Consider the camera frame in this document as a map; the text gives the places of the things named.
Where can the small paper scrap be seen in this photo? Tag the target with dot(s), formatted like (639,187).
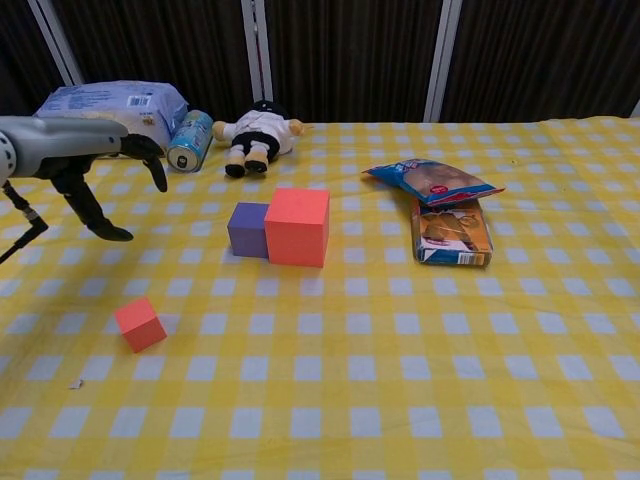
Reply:
(76,384)

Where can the purple foam cube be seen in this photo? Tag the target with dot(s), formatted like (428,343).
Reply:
(246,232)

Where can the small red foam cube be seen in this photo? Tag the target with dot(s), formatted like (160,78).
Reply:
(142,327)

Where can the white frame post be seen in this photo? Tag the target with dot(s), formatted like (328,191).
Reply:
(442,60)
(257,50)
(636,109)
(57,42)

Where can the light blue drink can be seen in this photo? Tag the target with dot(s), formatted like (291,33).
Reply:
(190,142)

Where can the blue tissue pack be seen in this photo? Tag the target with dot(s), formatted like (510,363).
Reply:
(110,102)

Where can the orange snack box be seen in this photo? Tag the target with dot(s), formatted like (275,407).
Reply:
(450,235)

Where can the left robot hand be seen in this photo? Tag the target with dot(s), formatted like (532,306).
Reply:
(80,140)

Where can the blue snack bag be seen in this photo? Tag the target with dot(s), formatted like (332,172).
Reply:
(435,182)

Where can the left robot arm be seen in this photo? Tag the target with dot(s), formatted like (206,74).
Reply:
(17,147)

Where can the large red foam cube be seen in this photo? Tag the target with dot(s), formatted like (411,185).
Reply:
(297,230)

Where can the yellow checkered tablecloth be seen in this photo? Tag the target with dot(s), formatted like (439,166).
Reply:
(350,360)

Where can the plush doll white shirt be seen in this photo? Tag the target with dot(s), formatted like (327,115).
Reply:
(260,132)

